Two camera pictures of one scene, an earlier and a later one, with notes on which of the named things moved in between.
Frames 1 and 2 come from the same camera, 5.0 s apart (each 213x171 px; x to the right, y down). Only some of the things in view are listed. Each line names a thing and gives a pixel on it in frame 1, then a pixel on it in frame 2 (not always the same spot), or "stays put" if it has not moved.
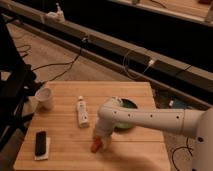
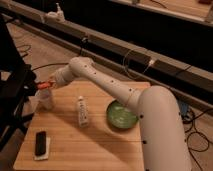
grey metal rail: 184,79 stays put
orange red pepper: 96,145 to 43,85
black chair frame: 17,83 stays put
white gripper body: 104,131 to 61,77
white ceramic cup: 44,98 stays put
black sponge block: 40,143 stays put
